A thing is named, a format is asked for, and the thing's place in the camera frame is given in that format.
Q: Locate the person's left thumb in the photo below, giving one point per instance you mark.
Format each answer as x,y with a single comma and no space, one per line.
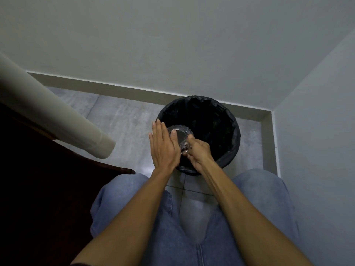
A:
174,139

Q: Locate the person's left hand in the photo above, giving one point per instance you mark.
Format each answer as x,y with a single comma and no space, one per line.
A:
163,152

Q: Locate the dark wooden furniture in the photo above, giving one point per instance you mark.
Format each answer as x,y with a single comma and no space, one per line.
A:
41,196

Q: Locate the clear glass ashtray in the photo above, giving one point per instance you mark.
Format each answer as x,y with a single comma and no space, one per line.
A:
183,135

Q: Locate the person's right forearm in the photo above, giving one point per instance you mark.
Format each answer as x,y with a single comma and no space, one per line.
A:
244,216

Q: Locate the person's left forearm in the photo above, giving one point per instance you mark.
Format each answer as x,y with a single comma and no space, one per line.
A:
130,216

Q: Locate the grey skirting board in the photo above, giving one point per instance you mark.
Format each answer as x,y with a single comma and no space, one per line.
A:
144,92

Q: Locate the person's right thumb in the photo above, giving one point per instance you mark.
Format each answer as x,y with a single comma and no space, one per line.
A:
191,140

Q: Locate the person's right hand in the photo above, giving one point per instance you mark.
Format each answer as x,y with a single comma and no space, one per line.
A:
200,155

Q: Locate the black bag-lined waste bin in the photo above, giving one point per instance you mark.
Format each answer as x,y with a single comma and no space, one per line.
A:
210,124

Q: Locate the cream rolled paper tube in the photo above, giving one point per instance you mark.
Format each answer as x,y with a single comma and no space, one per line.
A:
47,108

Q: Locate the blue denim jeans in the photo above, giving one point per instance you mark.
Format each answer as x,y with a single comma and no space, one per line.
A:
266,196

